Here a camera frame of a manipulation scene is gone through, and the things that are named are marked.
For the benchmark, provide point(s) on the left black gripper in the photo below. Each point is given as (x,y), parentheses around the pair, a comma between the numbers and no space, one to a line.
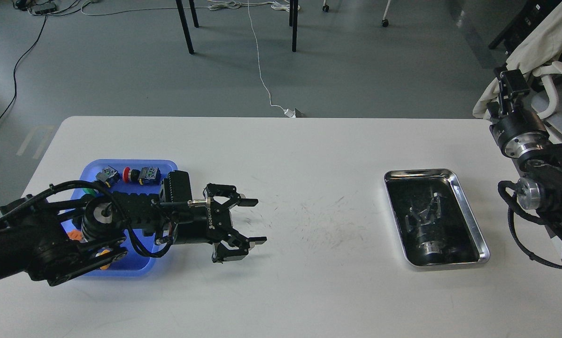
(211,223)

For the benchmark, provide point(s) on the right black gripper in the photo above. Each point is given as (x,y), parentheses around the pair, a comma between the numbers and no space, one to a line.
(515,131)

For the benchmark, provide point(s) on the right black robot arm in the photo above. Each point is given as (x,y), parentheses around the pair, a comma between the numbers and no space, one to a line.
(537,195)

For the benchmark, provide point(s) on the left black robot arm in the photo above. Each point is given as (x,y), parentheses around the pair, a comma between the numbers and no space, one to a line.
(77,227)

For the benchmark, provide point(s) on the blue plastic tray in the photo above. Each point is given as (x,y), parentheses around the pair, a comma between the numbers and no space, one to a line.
(133,264)

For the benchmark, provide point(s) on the white power adapter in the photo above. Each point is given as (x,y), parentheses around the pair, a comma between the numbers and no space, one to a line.
(293,113)

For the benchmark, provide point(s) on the silver metal tray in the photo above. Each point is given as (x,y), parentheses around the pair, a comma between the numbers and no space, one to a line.
(436,227)

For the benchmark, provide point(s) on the orange white contact block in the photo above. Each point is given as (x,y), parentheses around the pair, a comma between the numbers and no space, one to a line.
(75,235)

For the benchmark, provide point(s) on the black table leg left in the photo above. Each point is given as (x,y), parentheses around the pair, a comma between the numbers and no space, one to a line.
(184,22)

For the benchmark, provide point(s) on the black table leg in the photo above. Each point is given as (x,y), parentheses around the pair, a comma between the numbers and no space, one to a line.
(293,18)
(184,22)

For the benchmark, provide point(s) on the black table leg right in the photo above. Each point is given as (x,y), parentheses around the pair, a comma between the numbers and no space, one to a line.
(293,18)

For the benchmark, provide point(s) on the black power strip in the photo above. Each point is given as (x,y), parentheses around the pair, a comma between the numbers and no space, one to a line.
(44,8)

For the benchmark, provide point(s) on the white chair frame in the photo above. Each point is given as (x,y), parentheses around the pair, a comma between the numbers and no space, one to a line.
(547,102)

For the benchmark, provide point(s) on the red push button switch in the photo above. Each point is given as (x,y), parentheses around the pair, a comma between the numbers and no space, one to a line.
(143,176)

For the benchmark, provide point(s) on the green push button switch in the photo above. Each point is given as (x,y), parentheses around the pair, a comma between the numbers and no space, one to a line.
(107,177)

